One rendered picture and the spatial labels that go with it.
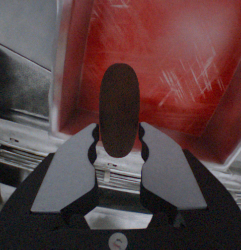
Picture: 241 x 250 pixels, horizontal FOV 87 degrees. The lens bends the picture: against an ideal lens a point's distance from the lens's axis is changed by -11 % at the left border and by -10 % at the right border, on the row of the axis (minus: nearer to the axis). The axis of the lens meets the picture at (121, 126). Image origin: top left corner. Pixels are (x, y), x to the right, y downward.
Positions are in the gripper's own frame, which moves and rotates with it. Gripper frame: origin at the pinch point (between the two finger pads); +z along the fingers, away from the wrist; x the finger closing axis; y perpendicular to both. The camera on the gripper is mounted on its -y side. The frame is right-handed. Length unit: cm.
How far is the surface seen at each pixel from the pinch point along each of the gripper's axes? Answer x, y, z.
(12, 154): -26.4, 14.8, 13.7
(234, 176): 31.1, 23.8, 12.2
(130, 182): 2.3, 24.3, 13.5
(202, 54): 15.7, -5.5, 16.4
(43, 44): -13.3, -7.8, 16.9
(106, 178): -3.5, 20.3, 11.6
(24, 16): -16.2, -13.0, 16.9
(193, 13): 12.9, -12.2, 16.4
